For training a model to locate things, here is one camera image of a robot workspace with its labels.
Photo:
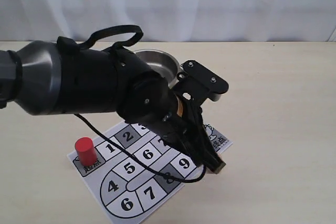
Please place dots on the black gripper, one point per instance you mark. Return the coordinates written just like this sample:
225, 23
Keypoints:
187, 134

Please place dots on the wooden die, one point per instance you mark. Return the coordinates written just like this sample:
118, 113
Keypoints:
216, 169

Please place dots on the red cylinder game piece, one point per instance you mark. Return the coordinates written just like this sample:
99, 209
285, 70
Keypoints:
85, 151

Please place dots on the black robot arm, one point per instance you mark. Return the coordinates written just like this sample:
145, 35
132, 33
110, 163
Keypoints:
46, 78

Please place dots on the stainless steel round bowl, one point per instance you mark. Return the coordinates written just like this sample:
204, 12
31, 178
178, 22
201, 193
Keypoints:
162, 62

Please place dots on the white curtain backdrop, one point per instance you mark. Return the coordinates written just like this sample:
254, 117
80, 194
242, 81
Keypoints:
172, 20

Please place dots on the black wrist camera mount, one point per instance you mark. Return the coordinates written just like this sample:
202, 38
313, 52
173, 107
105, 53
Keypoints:
200, 83

